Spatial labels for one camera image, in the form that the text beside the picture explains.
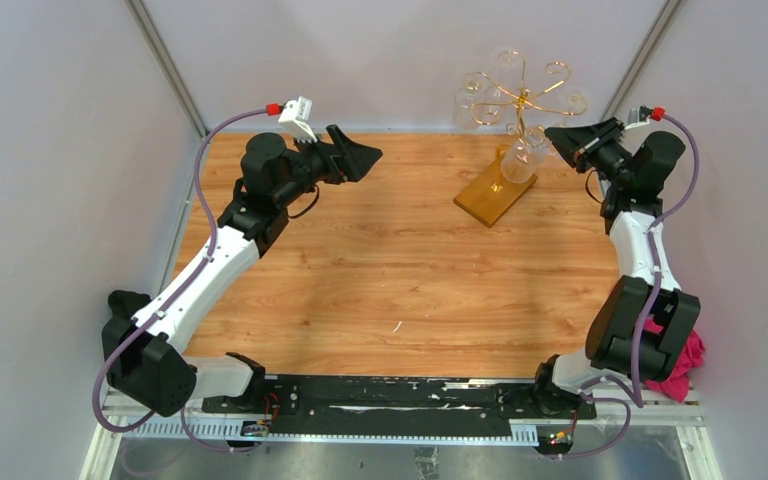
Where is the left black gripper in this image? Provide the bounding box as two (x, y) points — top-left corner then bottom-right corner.
(273, 125), (380, 208)

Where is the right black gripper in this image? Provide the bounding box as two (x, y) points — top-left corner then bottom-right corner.
(544, 117), (634, 188)

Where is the clear ribbed wine glass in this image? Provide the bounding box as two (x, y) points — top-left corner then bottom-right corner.
(500, 126), (551, 184)

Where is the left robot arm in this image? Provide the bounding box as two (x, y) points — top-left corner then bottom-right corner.
(102, 125), (383, 417)

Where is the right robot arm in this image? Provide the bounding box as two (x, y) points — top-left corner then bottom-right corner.
(530, 112), (701, 418)

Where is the clear wine glass right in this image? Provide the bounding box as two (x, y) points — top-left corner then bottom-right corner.
(558, 90), (589, 117)

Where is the clear wine glass back top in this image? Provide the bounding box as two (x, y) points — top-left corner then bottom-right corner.
(491, 47), (526, 75)

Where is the clear wine glass back left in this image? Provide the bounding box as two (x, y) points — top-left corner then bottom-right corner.
(453, 72), (487, 131)

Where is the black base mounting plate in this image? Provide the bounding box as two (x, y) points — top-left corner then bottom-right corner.
(201, 374), (596, 439)

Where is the pink cloth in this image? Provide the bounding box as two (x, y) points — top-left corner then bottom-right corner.
(645, 330), (706, 403)

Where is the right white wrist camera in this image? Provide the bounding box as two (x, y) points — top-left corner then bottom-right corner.
(624, 106), (651, 131)

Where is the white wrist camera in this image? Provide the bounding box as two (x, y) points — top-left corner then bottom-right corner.
(624, 106), (651, 131)
(278, 96), (318, 142)

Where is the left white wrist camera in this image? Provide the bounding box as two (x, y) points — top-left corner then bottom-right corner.
(278, 96), (318, 142)

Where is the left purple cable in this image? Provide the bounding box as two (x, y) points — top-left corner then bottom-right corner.
(91, 102), (283, 435)

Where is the aluminium frame rail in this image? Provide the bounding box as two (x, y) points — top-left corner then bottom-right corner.
(81, 375), (722, 479)

